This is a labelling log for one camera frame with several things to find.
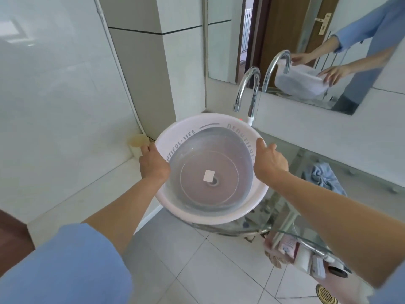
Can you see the person's right hand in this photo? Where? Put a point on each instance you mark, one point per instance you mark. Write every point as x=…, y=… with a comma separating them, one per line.
x=270, y=163

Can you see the person's left hand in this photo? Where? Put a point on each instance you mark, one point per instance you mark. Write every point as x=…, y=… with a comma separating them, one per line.
x=155, y=166

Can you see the person's right thumb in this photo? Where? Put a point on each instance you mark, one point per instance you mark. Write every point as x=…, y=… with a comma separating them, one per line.
x=261, y=145

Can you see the person's left thumb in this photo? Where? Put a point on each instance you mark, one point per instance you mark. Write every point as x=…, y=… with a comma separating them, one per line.
x=148, y=148

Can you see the white plastic wash basin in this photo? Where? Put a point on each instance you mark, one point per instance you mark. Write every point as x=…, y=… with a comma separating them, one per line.
x=189, y=145

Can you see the person's right forearm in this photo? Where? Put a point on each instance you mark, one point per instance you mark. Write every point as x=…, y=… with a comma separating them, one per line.
x=335, y=218

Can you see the person's left forearm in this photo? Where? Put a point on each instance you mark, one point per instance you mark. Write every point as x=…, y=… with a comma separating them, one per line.
x=126, y=208

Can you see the yellowish plastic cup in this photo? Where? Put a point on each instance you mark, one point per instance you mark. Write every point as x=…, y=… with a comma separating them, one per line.
x=137, y=143

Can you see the glass sink counter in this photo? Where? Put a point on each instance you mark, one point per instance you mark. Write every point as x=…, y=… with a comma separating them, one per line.
x=294, y=161

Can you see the chrome gooseneck faucet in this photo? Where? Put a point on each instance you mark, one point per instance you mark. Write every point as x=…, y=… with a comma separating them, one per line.
x=253, y=91

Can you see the white square sticker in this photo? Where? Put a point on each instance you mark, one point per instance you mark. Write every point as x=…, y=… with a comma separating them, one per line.
x=209, y=176

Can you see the crumpled blue cloth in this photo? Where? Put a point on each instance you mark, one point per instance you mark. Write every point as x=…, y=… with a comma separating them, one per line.
x=324, y=177

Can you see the blue left shirt sleeve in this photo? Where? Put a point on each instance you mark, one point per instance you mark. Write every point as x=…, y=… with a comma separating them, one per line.
x=63, y=269

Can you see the blue shirt sleeve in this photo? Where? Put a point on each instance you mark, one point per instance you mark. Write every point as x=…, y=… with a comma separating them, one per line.
x=392, y=284
x=63, y=269

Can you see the brass floor drain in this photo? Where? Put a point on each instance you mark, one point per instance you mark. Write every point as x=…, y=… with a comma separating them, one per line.
x=326, y=295

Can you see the blue right shirt sleeve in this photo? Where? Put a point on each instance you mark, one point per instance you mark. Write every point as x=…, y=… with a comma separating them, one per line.
x=392, y=284

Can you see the white wall pipe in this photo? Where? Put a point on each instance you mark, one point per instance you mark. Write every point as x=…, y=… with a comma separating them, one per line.
x=118, y=69

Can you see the wall mirror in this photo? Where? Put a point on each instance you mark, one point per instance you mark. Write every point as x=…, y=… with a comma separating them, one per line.
x=284, y=28

